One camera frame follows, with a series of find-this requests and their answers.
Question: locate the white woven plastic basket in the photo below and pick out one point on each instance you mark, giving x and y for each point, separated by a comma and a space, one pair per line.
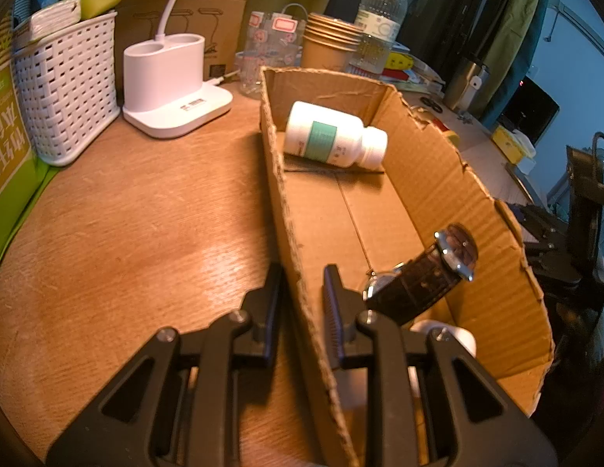
63, 87

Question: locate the white earbuds case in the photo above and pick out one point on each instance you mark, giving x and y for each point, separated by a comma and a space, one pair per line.
453, 335

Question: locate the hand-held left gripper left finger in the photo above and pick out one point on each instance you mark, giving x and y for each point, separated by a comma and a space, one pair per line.
273, 311

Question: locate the black scissors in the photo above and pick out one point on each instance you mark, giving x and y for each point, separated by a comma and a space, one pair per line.
431, 103

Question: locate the steel thermos flask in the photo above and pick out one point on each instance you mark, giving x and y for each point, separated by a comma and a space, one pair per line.
465, 82

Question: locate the narrow yellow curtain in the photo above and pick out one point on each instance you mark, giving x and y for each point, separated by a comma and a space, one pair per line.
511, 24

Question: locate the stack of brown paper cups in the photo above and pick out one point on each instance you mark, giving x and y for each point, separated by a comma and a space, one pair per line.
329, 46

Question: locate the black television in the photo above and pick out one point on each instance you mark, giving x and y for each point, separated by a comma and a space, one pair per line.
530, 112

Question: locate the green bag of paper cups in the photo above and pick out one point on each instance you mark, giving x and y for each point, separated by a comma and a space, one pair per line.
10, 165

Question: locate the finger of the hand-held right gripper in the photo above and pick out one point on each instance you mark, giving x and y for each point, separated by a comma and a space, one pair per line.
550, 265
540, 221

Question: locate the clear water bottle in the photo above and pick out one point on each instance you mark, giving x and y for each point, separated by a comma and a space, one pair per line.
382, 14

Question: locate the brown cardboard box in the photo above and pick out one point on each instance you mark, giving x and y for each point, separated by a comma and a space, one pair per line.
370, 224

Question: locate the yellow tissue box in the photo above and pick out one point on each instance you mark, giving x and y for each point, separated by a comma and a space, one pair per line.
511, 143

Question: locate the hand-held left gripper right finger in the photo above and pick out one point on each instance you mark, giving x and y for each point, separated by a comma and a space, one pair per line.
333, 321

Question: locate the black smartphone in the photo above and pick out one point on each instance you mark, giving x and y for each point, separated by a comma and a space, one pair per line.
523, 182

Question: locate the red and yellow tin can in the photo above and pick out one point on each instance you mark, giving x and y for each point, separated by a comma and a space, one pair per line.
443, 129

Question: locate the brown cardboard lamp package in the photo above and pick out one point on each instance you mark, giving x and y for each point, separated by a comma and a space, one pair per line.
219, 14

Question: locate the bunch of keys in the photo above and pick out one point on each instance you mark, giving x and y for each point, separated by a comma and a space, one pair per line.
463, 116

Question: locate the white pill bottle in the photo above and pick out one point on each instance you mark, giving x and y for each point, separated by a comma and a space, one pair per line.
326, 136

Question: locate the white desk lamp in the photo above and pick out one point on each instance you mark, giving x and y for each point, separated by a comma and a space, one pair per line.
166, 82

